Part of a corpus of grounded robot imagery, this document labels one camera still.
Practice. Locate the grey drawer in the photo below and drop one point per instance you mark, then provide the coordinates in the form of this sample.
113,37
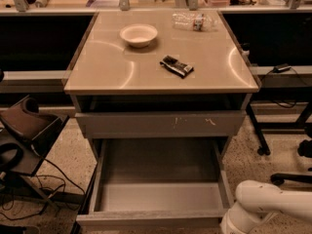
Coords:
158,182
160,124

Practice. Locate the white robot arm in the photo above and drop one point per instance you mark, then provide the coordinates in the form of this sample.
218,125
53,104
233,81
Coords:
257,202

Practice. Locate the grey top drawer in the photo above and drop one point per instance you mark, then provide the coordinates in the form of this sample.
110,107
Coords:
160,124

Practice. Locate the grey drawer cabinet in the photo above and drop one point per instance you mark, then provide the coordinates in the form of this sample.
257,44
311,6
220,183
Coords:
109,76

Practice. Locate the black table leg with caster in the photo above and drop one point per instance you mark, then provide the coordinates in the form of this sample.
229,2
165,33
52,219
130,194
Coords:
263,147

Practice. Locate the black office chair base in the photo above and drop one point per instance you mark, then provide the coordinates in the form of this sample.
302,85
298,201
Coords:
304,150

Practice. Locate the black power adapter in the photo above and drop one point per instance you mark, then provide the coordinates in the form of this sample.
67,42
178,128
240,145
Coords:
281,68

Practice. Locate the black snack wrapper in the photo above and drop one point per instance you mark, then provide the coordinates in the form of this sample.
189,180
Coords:
178,68

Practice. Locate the clear plastic water bottle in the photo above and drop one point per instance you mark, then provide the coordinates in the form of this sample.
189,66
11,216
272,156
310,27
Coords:
198,22

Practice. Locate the white paper bowl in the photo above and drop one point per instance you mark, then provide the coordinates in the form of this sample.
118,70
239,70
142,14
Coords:
138,35

